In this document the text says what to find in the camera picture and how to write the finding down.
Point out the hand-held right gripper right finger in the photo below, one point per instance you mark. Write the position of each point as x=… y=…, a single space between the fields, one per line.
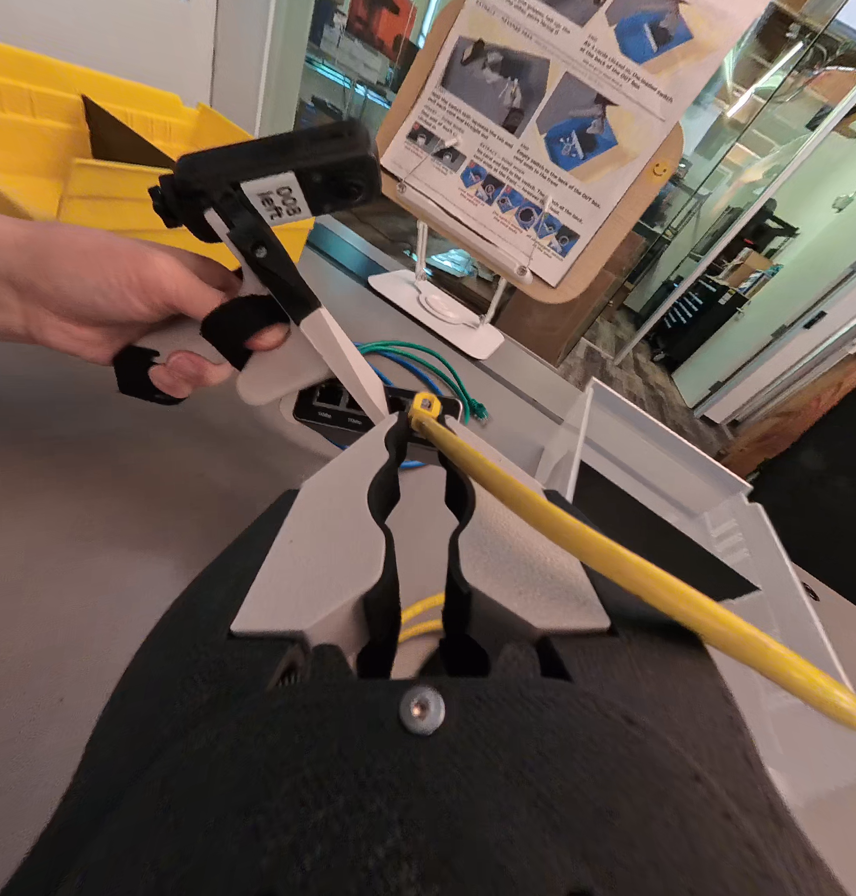
x=526 y=581

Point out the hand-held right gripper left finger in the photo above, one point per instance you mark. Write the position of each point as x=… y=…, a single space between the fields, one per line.
x=309 y=560

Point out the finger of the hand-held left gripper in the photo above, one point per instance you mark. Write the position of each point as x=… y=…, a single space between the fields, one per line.
x=347 y=364

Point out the black ethernet splitter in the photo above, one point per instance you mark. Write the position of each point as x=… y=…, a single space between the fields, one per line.
x=330 y=413

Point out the clear plastic bin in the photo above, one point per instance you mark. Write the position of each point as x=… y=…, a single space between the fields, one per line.
x=652 y=448

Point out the yellow plastic bin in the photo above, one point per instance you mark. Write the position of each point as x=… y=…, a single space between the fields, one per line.
x=36 y=140

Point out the person's left hand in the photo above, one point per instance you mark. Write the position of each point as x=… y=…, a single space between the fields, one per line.
x=85 y=287

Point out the white board stand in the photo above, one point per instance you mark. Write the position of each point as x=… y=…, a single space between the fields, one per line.
x=414 y=297

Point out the printed instruction sheet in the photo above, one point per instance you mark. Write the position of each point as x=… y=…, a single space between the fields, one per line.
x=540 y=70

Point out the wooden instruction board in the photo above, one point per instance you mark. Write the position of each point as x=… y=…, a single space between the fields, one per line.
x=599 y=276

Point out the black tool cart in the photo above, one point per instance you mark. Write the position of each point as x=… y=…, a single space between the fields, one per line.
x=701 y=315

